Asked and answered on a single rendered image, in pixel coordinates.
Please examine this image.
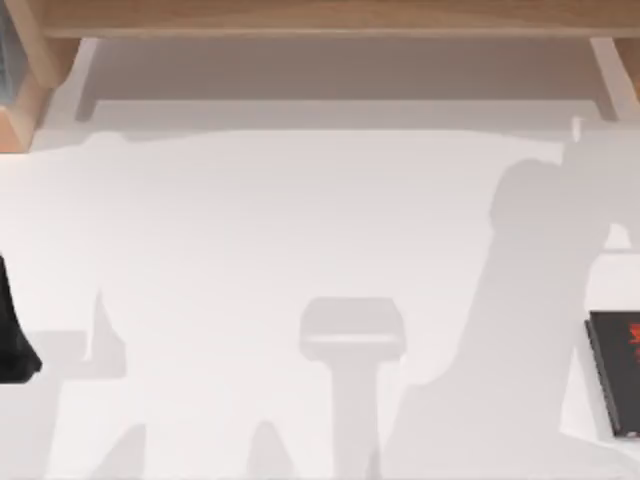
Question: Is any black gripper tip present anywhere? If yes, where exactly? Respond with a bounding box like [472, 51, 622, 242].
[0, 256, 43, 385]

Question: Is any wooden cupboard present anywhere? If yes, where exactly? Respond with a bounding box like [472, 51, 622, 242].
[0, 0, 640, 154]

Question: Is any black book with red print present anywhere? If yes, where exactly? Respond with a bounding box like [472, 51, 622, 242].
[584, 309, 640, 440]

